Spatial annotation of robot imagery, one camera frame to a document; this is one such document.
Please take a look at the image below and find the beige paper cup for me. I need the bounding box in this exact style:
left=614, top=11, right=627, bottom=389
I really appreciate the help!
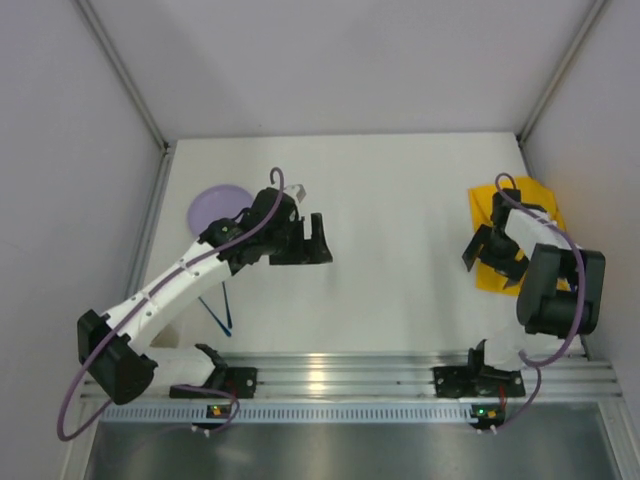
left=150, top=324, right=180, bottom=349

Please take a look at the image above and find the slotted grey cable duct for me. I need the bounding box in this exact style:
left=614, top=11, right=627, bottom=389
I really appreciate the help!
left=101, top=402, right=503, bottom=424

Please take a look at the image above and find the blue metallic spoon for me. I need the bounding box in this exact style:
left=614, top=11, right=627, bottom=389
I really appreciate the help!
left=222, top=282, right=233, bottom=337

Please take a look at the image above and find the purple plastic plate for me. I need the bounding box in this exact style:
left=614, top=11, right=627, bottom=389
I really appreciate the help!
left=187, top=184, right=254, bottom=237

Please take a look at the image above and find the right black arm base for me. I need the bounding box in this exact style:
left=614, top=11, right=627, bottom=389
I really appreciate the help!
left=432, top=340, right=526, bottom=399

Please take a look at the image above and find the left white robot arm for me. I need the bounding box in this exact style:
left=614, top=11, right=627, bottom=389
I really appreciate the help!
left=77, top=185, right=333, bottom=405

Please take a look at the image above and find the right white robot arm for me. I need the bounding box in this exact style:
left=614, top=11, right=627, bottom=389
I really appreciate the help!
left=462, top=188, right=606, bottom=396

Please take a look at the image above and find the yellow pikachu cloth placemat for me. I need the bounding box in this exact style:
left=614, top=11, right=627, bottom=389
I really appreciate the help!
left=467, top=177, right=566, bottom=296

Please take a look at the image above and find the aluminium mounting rail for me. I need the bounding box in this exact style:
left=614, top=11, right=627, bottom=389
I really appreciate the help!
left=79, top=349, right=622, bottom=401

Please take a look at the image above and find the blue metallic fork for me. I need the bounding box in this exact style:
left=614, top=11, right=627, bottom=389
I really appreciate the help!
left=198, top=297, right=232, bottom=337

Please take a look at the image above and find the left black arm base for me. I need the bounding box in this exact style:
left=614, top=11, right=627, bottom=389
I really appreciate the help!
left=169, top=343, right=258, bottom=399

